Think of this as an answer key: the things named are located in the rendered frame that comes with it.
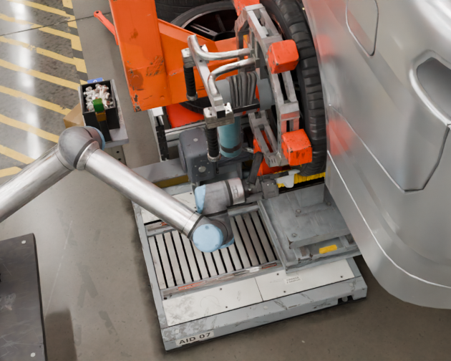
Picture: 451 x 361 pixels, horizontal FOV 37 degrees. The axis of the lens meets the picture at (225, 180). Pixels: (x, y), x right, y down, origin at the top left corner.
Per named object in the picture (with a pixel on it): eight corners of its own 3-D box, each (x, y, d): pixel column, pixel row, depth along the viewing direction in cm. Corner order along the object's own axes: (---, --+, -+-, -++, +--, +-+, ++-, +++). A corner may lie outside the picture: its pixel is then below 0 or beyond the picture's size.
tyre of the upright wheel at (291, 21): (401, 142, 202) (343, -60, 210) (327, 160, 199) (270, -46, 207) (342, 175, 267) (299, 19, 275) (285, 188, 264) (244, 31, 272)
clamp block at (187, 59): (210, 63, 239) (208, 51, 235) (185, 69, 238) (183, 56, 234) (206, 55, 242) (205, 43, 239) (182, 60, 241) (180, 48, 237)
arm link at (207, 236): (55, 119, 220) (228, 232, 212) (71, 119, 232) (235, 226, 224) (39, 149, 222) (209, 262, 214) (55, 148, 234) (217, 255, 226)
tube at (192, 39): (255, 59, 226) (254, 31, 218) (200, 70, 223) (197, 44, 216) (241, 31, 238) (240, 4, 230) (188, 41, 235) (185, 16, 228)
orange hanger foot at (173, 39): (289, 79, 291) (289, 9, 266) (171, 105, 284) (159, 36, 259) (277, 57, 302) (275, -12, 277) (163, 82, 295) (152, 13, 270)
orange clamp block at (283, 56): (295, 69, 208) (301, 59, 199) (270, 75, 207) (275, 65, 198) (288, 49, 209) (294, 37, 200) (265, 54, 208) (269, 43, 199)
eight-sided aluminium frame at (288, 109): (299, 194, 236) (301, 68, 197) (280, 198, 235) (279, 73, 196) (255, 100, 273) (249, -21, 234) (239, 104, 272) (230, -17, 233)
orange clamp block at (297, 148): (303, 143, 219) (312, 162, 213) (280, 149, 218) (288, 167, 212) (303, 127, 214) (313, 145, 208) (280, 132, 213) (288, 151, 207)
